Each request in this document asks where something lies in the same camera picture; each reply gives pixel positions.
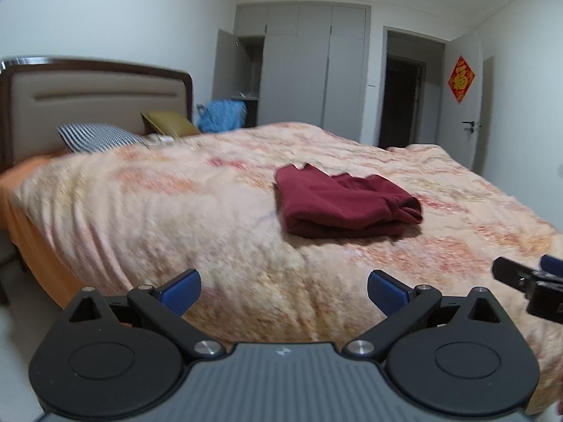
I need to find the grey door frame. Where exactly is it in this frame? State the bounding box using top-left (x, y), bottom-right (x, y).
top-left (378, 25), bottom-right (450, 151)

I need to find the red diamond door decoration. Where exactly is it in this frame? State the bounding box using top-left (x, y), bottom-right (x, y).
top-left (448, 55), bottom-right (476, 104)

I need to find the beige padded wooden headboard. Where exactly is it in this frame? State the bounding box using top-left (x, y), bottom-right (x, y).
top-left (0, 56), bottom-right (194, 173)

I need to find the blue clothing pile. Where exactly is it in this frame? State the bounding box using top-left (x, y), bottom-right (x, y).
top-left (196, 99), bottom-right (247, 134)

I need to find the floral quilt bed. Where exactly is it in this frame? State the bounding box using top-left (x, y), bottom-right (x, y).
top-left (9, 122), bottom-right (563, 415)

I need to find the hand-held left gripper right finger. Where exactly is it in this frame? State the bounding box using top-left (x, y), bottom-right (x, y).
top-left (342, 269), bottom-right (512, 360)

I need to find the open grey wardrobe door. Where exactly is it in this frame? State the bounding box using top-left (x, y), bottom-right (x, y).
top-left (212, 28), bottom-right (241, 103)

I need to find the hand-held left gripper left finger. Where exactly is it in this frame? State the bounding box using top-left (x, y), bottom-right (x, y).
top-left (59, 268), bottom-right (228, 360)

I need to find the grey built-in wardrobe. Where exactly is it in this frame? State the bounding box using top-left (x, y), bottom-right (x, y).
top-left (212, 2), bottom-right (372, 131)

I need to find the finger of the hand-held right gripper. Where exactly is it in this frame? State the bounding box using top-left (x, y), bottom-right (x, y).
top-left (540, 254), bottom-right (563, 276)
top-left (492, 256), bottom-right (536, 290)

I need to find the orange bed sheet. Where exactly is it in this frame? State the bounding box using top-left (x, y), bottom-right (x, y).
top-left (0, 155), bottom-right (133, 327)

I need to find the dark red long-sleeve sweater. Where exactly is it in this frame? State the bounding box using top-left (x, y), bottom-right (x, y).
top-left (274, 164), bottom-right (424, 239)

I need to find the black white houndstooth pillow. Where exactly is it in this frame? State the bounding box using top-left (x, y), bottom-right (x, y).
top-left (57, 122), bottom-right (148, 155)

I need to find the olive green pillow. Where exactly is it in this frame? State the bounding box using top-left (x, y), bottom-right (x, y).
top-left (141, 111), bottom-right (201, 137)

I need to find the white room door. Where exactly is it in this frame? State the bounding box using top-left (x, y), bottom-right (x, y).
top-left (441, 31), bottom-right (485, 172)

